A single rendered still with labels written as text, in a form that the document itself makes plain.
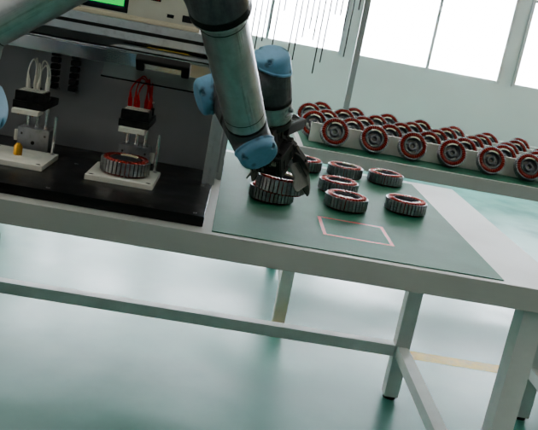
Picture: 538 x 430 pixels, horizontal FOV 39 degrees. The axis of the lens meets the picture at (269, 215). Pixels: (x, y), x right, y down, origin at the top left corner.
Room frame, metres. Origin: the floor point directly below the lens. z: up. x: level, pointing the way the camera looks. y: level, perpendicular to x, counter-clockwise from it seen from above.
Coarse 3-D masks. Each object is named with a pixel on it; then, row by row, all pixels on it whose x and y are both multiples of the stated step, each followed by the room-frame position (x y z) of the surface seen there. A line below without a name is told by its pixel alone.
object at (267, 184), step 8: (264, 176) 1.65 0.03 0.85; (272, 176) 1.65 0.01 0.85; (288, 176) 1.71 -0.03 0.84; (256, 184) 1.67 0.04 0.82; (264, 184) 1.64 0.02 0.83; (272, 184) 1.63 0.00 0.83; (280, 184) 1.63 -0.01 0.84; (288, 184) 1.63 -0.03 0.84; (272, 192) 1.64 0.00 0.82; (280, 192) 1.63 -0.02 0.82; (288, 192) 1.63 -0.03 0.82
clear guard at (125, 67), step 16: (112, 48) 1.60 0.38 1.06; (128, 48) 1.62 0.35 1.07; (144, 48) 1.72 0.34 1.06; (160, 48) 1.83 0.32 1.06; (112, 64) 1.57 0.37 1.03; (128, 64) 1.58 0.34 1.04; (192, 64) 1.61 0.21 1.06; (208, 64) 1.62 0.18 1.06; (128, 80) 1.55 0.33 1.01; (144, 80) 1.56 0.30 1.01; (160, 80) 1.56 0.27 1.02; (176, 80) 1.57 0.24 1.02; (192, 80) 1.58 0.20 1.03
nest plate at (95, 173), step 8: (96, 168) 1.70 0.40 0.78; (88, 176) 1.63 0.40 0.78; (96, 176) 1.63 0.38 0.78; (104, 176) 1.64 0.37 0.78; (112, 176) 1.65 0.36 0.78; (152, 176) 1.73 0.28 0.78; (120, 184) 1.63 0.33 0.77; (128, 184) 1.63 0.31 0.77; (136, 184) 1.63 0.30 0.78; (144, 184) 1.63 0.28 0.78; (152, 184) 1.64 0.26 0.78
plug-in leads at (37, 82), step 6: (36, 60) 1.84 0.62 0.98; (30, 66) 1.82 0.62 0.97; (36, 66) 1.84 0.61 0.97; (42, 66) 1.85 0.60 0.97; (48, 66) 1.84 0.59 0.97; (36, 72) 1.84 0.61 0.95; (48, 72) 1.82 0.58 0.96; (30, 78) 1.81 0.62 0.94; (36, 78) 1.84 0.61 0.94; (48, 78) 1.82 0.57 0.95; (30, 84) 1.81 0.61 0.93; (36, 84) 1.84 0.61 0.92; (48, 84) 1.81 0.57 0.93; (48, 90) 1.81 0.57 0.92
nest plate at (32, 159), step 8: (0, 144) 1.76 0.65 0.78; (0, 152) 1.68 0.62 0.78; (8, 152) 1.69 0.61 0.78; (24, 152) 1.72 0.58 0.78; (32, 152) 1.74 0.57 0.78; (40, 152) 1.76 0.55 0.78; (0, 160) 1.61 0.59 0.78; (8, 160) 1.61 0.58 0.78; (16, 160) 1.63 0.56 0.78; (24, 160) 1.64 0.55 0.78; (32, 160) 1.66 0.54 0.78; (40, 160) 1.67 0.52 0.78; (48, 160) 1.68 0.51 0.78; (24, 168) 1.62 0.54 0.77; (32, 168) 1.62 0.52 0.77; (40, 168) 1.62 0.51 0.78
